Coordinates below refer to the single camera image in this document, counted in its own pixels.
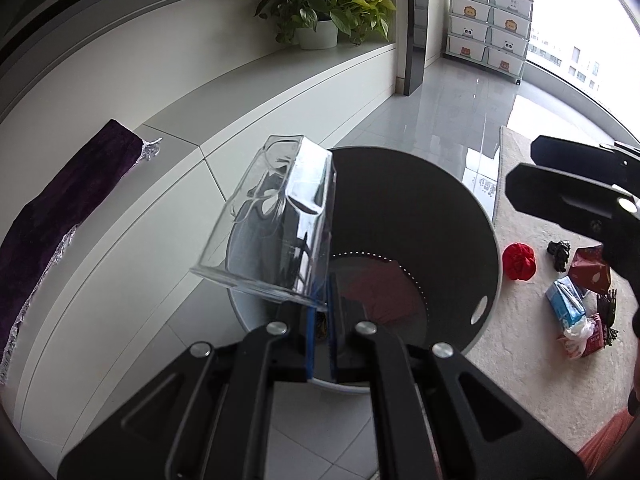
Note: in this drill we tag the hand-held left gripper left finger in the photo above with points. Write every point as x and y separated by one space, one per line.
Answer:
309 350

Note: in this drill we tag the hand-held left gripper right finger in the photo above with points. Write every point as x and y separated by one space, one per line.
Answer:
331 340

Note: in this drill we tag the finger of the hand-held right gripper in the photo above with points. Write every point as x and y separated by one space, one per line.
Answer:
575 155
560 195

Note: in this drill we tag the blue tissue packet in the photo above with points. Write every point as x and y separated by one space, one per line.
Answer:
565 300

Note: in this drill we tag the clear plastic container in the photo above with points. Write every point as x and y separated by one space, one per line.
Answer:
280 240

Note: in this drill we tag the round grey white bin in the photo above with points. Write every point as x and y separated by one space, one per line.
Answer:
425 220

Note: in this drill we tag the black shredded scrap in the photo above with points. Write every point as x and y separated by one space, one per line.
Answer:
606 315

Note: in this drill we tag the dark red packet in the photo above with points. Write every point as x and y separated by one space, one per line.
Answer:
590 270

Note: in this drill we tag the black crumpled wrapper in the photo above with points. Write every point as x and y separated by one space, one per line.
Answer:
559 255

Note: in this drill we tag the red crumpled ball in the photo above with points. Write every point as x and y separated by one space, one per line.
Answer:
519 262

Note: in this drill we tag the beige rug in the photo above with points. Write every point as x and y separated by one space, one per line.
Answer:
525 375

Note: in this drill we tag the white animal print drawer cabinet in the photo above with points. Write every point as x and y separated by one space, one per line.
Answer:
490 25

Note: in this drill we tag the orange clothing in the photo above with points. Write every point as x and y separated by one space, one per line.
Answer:
607 445

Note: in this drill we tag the white low cabinet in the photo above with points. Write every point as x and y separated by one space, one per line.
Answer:
250 110

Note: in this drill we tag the purple cloth with silver fringe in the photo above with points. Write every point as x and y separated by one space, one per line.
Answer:
75 195

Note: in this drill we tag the white plant pot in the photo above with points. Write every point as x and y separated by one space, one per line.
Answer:
316 36

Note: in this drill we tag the green leafy plant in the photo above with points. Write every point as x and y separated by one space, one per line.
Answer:
325 0

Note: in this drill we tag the dark wall shelf unit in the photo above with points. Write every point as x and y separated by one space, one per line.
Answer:
412 60

